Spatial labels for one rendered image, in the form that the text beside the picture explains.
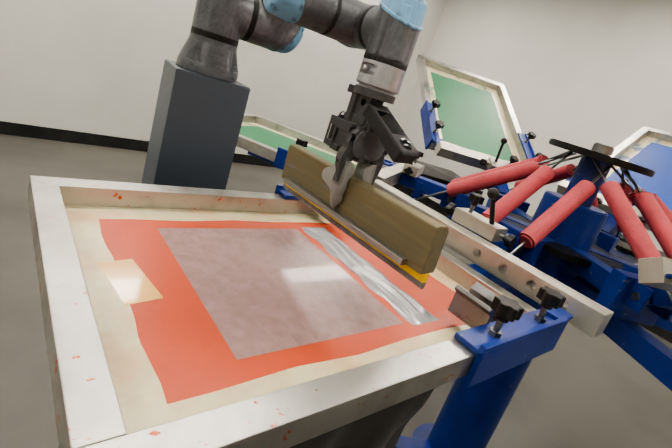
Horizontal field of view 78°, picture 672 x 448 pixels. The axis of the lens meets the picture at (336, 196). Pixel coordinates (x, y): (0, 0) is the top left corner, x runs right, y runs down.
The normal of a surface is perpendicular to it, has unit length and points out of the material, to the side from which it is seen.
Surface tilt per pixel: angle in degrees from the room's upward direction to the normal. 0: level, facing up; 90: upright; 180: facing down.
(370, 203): 92
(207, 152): 90
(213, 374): 0
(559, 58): 90
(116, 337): 0
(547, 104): 90
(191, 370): 0
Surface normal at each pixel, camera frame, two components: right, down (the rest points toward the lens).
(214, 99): 0.48, 0.39
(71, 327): 0.30, -0.91
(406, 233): -0.77, -0.04
